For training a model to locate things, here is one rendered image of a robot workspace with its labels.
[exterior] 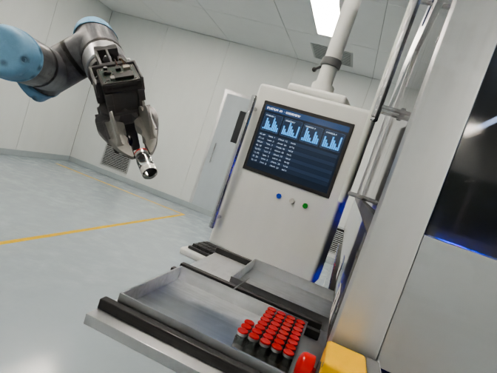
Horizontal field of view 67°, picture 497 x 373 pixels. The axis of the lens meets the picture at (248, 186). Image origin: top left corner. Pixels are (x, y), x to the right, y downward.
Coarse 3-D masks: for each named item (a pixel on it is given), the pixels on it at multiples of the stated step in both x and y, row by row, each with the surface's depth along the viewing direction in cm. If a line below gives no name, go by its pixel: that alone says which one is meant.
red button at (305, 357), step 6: (300, 354) 50; (306, 354) 49; (312, 354) 50; (300, 360) 48; (306, 360) 48; (312, 360) 48; (300, 366) 48; (306, 366) 48; (312, 366) 48; (294, 372) 48; (300, 372) 48; (306, 372) 48; (312, 372) 49
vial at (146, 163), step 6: (138, 150) 54; (144, 150) 54; (138, 156) 53; (144, 156) 53; (150, 156) 54; (138, 162) 53; (144, 162) 52; (150, 162) 52; (144, 168) 51; (150, 168) 51; (156, 168) 52; (144, 174) 52; (150, 174) 52; (156, 174) 53
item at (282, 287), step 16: (240, 272) 109; (256, 272) 122; (272, 272) 124; (288, 272) 122; (256, 288) 99; (272, 288) 112; (288, 288) 117; (304, 288) 121; (320, 288) 120; (288, 304) 96; (304, 304) 108; (320, 304) 112; (320, 320) 94
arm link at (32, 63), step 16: (0, 32) 53; (16, 32) 53; (0, 48) 53; (16, 48) 53; (32, 48) 55; (48, 48) 63; (0, 64) 53; (16, 64) 54; (32, 64) 56; (48, 64) 61; (16, 80) 57; (32, 80) 59; (48, 80) 63
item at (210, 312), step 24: (144, 288) 79; (168, 288) 88; (192, 288) 93; (216, 288) 93; (144, 312) 69; (168, 312) 76; (192, 312) 80; (216, 312) 84; (240, 312) 88; (264, 312) 89; (192, 336) 67; (216, 336) 73; (240, 360) 64
